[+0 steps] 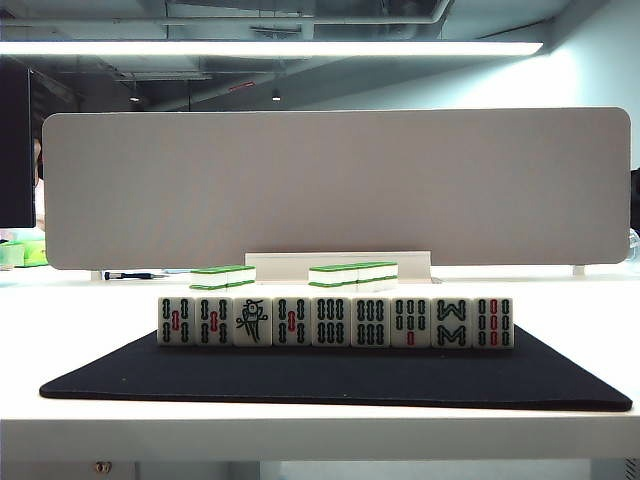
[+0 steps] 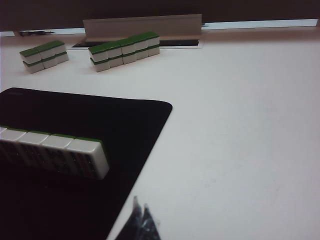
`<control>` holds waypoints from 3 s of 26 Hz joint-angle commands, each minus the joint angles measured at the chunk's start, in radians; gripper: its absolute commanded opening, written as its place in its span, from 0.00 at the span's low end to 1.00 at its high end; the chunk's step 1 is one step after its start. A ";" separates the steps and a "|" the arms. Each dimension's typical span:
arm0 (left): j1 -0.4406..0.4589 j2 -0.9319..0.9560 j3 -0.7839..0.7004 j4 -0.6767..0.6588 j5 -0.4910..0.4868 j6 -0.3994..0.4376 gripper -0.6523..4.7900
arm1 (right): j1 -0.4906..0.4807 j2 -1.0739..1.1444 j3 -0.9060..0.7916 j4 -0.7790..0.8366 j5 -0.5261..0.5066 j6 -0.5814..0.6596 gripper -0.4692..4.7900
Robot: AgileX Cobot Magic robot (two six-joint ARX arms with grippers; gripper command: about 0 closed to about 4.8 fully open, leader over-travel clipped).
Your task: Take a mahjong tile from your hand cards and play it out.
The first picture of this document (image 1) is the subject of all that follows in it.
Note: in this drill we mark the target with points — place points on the bird one bamboo mahjong tile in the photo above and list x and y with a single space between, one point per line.
252 321

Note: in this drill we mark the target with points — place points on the five bamboo mahjong tile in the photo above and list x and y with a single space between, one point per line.
176 321
291 321
214 321

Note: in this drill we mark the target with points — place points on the green-backed face-down mahjong tile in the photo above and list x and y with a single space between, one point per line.
210 285
377 283
210 274
241 283
332 273
377 270
241 273
332 285

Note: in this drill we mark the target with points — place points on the six bamboo mahjong tile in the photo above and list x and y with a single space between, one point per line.
330 321
370 322

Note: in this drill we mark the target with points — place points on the seven bamboo mahjong tile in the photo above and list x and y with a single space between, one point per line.
410 322

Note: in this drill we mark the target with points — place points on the eight bamboo mahjong tile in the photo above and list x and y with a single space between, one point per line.
451 323

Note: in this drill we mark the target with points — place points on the nine bamboo mahjong tile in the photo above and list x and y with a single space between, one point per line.
493 323

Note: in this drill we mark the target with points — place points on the white divider stand base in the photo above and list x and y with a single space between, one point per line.
280 267

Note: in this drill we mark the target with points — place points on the grey desk divider panel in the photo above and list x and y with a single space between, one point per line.
330 190

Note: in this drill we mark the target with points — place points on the black desk mat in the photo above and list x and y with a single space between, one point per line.
320 377

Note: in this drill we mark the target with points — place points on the black pen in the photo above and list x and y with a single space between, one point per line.
127 275

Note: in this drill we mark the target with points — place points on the long white ceiling light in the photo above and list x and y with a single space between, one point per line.
270 48

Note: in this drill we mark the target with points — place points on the green plastic boxes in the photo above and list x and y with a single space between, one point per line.
22 252

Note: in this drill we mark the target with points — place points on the black monitor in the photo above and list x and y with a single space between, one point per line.
15 150

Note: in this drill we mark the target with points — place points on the white divider foot bracket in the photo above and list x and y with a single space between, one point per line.
578 270
96 275

